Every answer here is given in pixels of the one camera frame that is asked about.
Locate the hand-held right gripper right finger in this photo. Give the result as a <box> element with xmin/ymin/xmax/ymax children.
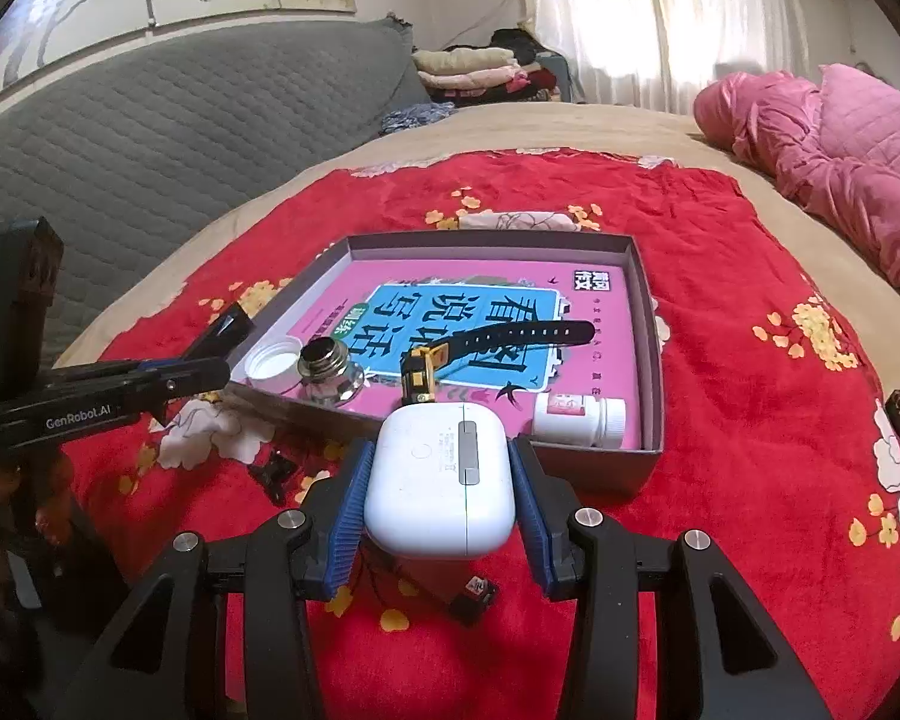
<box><xmin>506</xmin><ymin>435</ymin><xmax>833</xmax><ymax>720</ymax></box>

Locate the yellow black keychain strap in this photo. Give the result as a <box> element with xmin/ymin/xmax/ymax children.
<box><xmin>400</xmin><ymin>320</ymin><xmax>597</xmax><ymax>407</ymax></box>

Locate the pink exercise book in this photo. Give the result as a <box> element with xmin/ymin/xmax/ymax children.
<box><xmin>292</xmin><ymin>259</ymin><xmax>646</xmax><ymax>451</ymax></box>

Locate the white plastic bottle cap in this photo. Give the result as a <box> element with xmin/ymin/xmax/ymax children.
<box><xmin>244</xmin><ymin>337</ymin><xmax>302</xmax><ymax>395</ymax></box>

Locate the blue patterned cloth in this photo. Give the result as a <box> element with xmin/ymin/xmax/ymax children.
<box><xmin>379</xmin><ymin>101</ymin><xmax>458</xmax><ymax>137</ymax></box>

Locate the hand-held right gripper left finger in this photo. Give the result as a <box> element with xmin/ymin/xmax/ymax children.
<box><xmin>52</xmin><ymin>439</ymin><xmax>380</xmax><ymax>720</ymax></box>

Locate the black hair clip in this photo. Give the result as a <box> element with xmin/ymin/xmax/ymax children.
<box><xmin>247</xmin><ymin>450</ymin><xmax>301</xmax><ymax>505</ymax></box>

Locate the beige bed sheet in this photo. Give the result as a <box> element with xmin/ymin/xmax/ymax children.
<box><xmin>52</xmin><ymin>101</ymin><xmax>900</xmax><ymax>406</ymax></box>

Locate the person's grey trouser leg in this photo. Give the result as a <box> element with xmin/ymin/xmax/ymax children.
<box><xmin>0</xmin><ymin>577</ymin><xmax>57</xmax><ymax>720</ymax></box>

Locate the grey cardboard box tray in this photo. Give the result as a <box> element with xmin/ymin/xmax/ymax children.
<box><xmin>221</xmin><ymin>231</ymin><xmax>665</xmax><ymax>497</ymax></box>

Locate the cream folded garment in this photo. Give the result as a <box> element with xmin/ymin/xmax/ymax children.
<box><xmin>412</xmin><ymin>47</ymin><xmax>515</xmax><ymax>76</ymax></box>

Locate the pink folded garment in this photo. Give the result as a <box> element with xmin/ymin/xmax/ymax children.
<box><xmin>420</xmin><ymin>66</ymin><xmax>530</xmax><ymax>95</ymax></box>

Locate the white earbuds case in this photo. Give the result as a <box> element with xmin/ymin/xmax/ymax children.
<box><xmin>364</xmin><ymin>401</ymin><xmax>517</xmax><ymax>560</ymax></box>

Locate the red floral blanket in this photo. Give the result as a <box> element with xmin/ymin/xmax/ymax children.
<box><xmin>60</xmin><ymin>150</ymin><xmax>900</xmax><ymax>720</ymax></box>

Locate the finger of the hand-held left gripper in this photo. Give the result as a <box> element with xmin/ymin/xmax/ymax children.
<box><xmin>136</xmin><ymin>358</ymin><xmax>232</xmax><ymax>425</ymax></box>
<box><xmin>180</xmin><ymin>303</ymin><xmax>257</xmax><ymax>362</ymax></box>

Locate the white sheer curtain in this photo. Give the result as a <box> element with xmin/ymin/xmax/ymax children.
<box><xmin>517</xmin><ymin>0</ymin><xmax>811</xmax><ymax>113</ymax></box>

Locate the small black red gadget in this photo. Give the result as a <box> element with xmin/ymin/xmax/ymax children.
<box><xmin>448</xmin><ymin>576</ymin><xmax>496</xmax><ymax>625</ymax></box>

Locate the grey quilted headboard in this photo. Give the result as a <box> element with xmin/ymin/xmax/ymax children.
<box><xmin>0</xmin><ymin>15</ymin><xmax>432</xmax><ymax>372</ymax></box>

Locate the white pill bottle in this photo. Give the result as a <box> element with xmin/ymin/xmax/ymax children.
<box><xmin>532</xmin><ymin>394</ymin><xmax>627</xmax><ymax>448</ymax></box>

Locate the black garment pile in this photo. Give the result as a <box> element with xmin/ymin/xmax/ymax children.
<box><xmin>487</xmin><ymin>28</ymin><xmax>545</xmax><ymax>65</ymax></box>

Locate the pink quilt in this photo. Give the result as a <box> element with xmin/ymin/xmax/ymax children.
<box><xmin>694</xmin><ymin>64</ymin><xmax>900</xmax><ymax>312</ymax></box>

